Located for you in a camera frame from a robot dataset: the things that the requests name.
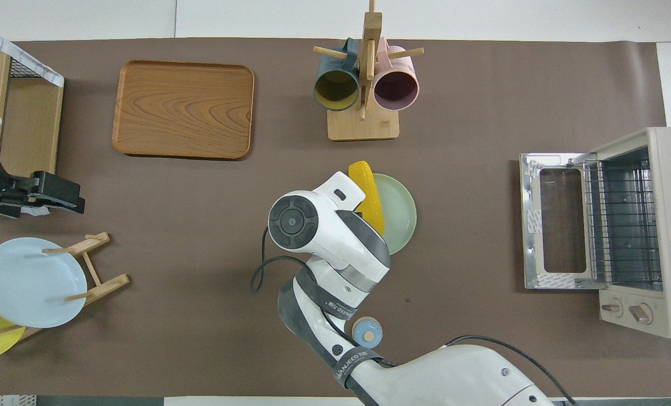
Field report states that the white checked cloth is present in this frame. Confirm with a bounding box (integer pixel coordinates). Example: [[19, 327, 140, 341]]
[[0, 23, 65, 88]]

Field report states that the pale green plate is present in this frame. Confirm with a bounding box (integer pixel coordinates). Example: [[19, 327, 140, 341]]
[[369, 173, 417, 255]]

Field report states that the glass oven door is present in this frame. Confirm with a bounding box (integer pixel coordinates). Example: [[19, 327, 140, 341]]
[[519, 152, 601, 291]]

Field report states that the wooden plate rack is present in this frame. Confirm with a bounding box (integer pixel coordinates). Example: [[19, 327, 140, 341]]
[[0, 232, 130, 342]]

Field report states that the black wire basket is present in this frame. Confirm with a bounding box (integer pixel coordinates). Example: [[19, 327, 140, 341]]
[[0, 34, 40, 80]]

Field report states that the yellow corn cob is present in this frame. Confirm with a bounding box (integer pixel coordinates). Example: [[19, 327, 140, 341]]
[[348, 161, 386, 236]]

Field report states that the light blue plate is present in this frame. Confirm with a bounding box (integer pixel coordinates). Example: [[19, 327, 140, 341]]
[[0, 237, 88, 329]]

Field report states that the pink mug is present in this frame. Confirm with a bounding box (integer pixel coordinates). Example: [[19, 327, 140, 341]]
[[373, 38, 420, 112]]

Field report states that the small blue round lid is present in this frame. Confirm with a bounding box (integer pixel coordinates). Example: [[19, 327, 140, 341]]
[[351, 316, 383, 350]]

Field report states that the brown table mat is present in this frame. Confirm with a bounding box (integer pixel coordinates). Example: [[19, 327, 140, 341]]
[[0, 38, 671, 398]]

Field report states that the crumpled white sheet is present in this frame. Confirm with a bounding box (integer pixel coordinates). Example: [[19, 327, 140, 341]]
[[0, 192, 50, 218]]

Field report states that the wooden serving tray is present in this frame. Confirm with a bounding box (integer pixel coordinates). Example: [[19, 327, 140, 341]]
[[112, 60, 255, 161]]

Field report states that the metal oven rack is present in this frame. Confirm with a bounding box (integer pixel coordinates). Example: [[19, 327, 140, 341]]
[[586, 160, 664, 284]]

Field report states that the wooden two-tier shelf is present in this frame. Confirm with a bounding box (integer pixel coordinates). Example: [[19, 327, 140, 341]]
[[0, 44, 64, 205]]

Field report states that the dark blue mug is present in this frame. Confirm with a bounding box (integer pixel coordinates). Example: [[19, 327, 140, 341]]
[[313, 38, 361, 112]]

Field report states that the wooden mug rack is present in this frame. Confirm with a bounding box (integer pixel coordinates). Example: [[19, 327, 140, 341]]
[[313, 0, 425, 142]]

